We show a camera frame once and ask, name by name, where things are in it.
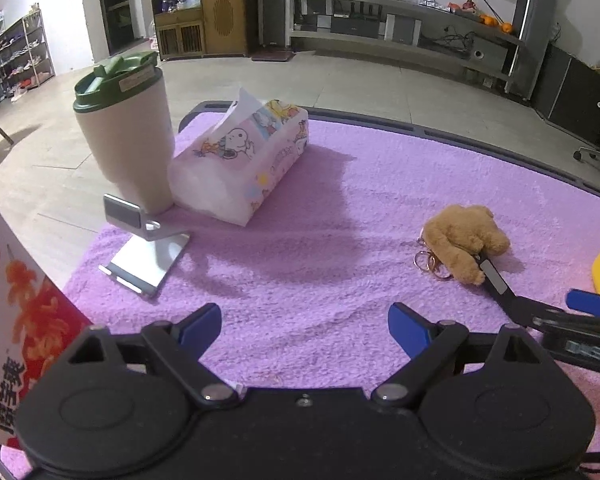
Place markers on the tall black speaker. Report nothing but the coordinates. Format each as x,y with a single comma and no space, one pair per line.
275,5

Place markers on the cream tumbler green lid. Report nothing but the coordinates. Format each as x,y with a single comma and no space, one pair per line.
125,150

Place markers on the silver phone stand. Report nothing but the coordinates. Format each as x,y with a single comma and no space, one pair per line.
145,260

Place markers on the pile of oranges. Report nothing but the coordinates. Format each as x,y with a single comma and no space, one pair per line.
497,24

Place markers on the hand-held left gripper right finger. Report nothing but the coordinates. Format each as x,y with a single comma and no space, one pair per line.
405,330

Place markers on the cartoon print tissue pack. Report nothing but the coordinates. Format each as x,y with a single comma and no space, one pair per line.
230,180

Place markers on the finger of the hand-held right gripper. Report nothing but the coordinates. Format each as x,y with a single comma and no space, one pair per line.
587,302
500,287

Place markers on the grey television stand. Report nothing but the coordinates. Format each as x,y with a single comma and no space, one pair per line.
360,2

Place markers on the tall silver speaker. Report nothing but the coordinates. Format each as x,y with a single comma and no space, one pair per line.
530,40

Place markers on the dark door mat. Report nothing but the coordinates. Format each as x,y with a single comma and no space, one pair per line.
274,56

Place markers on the wooden cabinet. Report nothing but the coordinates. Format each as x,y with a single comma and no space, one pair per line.
220,15

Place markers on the red snack box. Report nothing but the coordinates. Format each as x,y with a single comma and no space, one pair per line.
10,310

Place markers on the grey subwoofer box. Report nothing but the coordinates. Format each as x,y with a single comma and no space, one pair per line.
480,55

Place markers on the metal shoe rack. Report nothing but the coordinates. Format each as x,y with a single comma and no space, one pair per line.
25,60

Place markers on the black low cabinet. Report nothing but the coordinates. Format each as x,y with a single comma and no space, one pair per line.
570,90

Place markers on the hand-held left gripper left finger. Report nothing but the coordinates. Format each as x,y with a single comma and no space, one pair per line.
200,330

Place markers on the purple fluffy blanket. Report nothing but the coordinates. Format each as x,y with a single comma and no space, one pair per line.
305,260

